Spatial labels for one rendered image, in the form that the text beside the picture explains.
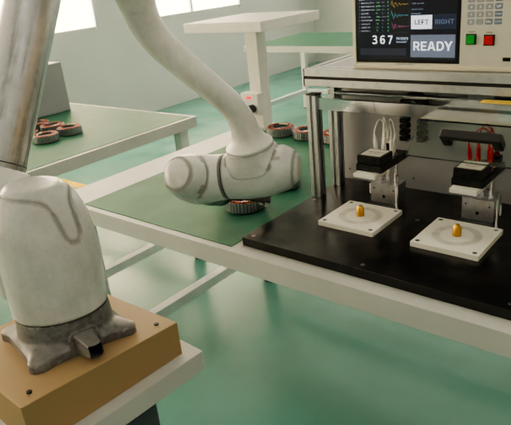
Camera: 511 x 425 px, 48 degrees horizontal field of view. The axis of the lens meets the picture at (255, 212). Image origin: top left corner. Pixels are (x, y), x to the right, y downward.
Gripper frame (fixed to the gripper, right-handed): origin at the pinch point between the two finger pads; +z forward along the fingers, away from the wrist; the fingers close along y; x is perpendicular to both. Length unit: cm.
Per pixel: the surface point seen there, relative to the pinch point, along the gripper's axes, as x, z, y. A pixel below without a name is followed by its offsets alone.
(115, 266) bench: -21, 80, -88
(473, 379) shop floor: -50, 69, 64
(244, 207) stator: -2.1, -3.0, 1.7
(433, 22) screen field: 38, -22, 49
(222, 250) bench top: -14.7, -18.7, 2.4
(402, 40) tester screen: 36, -18, 43
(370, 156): 10.5, -10.3, 35.6
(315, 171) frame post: 9.1, 3.7, 19.1
